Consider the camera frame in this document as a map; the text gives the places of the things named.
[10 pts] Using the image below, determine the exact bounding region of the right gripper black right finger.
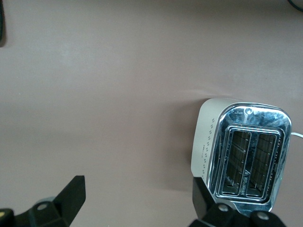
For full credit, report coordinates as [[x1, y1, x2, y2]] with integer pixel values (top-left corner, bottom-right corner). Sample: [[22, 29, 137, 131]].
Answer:
[[190, 177, 251, 227]]

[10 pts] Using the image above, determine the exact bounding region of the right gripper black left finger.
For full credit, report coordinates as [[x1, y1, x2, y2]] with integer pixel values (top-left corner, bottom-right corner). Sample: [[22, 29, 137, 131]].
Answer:
[[14, 175, 85, 227]]

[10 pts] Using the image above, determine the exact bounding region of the chrome and cream toaster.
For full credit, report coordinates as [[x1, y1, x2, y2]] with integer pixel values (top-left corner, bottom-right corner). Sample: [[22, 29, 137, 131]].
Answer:
[[190, 97, 292, 218]]

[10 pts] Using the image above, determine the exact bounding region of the brown table cover sheet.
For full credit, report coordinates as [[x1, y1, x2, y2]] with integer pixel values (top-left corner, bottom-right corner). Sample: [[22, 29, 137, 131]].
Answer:
[[0, 0, 303, 227]]

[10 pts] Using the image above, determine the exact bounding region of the yellow quilted oven mitt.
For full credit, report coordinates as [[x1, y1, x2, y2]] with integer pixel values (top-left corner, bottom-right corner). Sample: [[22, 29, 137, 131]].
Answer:
[[0, 3, 7, 48]]

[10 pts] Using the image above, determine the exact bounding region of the black cable loop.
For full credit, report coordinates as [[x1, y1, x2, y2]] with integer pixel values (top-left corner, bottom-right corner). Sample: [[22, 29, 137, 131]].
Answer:
[[287, 0, 303, 12]]

